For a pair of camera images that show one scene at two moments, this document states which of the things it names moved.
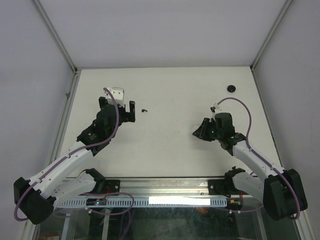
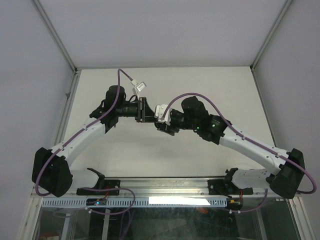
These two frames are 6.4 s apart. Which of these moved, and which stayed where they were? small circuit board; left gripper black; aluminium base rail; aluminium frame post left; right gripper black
Moved: right gripper black; left gripper black
Stayed: aluminium base rail; small circuit board; aluminium frame post left
